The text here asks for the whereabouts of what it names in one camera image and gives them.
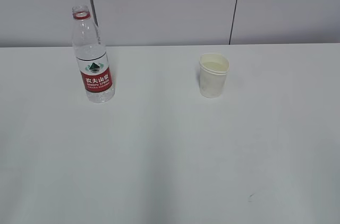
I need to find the white paper cup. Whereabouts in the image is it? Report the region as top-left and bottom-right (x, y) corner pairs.
(199, 53), (230, 98)

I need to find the clear Nongfu Spring water bottle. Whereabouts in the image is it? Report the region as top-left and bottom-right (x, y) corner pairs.
(72, 5), (115, 103)

